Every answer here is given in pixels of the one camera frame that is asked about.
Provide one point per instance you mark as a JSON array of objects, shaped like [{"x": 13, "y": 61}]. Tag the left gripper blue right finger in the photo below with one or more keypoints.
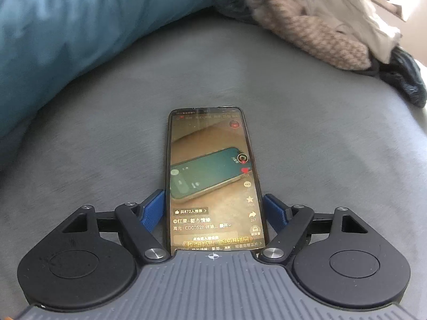
[{"x": 277, "y": 213}]

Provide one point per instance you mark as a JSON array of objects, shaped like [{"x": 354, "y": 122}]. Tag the checked pink cloth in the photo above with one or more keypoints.
[{"x": 288, "y": 20}]

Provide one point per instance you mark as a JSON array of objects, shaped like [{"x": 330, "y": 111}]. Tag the black smartphone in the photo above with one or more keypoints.
[{"x": 214, "y": 202}]

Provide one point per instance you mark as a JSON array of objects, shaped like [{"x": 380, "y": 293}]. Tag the dark furry garment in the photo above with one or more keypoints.
[{"x": 403, "y": 74}]

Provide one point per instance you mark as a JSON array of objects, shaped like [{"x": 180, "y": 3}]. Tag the folded beige garment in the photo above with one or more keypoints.
[{"x": 358, "y": 19}]

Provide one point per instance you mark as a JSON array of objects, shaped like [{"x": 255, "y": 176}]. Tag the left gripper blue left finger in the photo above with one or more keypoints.
[{"x": 152, "y": 210}]

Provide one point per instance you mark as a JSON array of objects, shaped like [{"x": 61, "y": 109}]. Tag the blue duvet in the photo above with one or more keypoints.
[{"x": 45, "y": 44}]

